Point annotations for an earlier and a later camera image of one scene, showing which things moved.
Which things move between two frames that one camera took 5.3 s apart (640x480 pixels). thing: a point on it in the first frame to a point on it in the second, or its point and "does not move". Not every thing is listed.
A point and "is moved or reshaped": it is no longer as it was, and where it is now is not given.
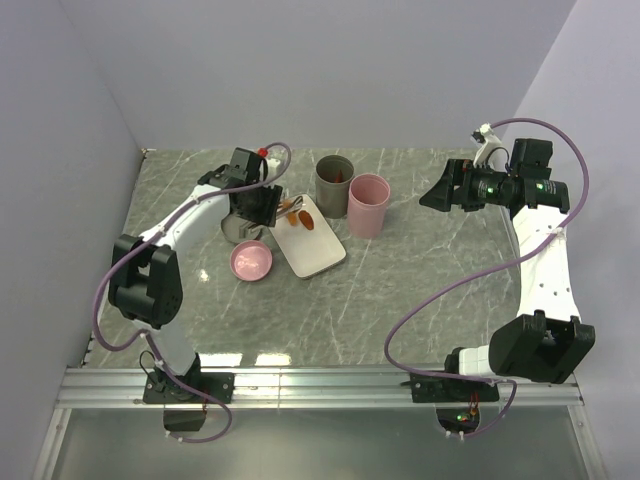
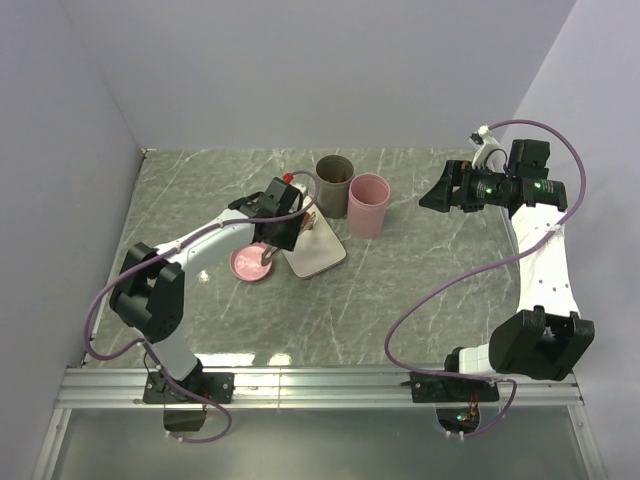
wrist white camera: (262, 171) to (301, 200)
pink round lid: (251, 260) does not move
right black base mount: (440, 389) does not move
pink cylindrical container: (368, 196) does not move
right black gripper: (458, 172) does not move
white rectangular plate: (308, 252) does not move
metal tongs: (281, 210) is moved or reshaped
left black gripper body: (261, 206) to (286, 235)
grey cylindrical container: (333, 175) does not move
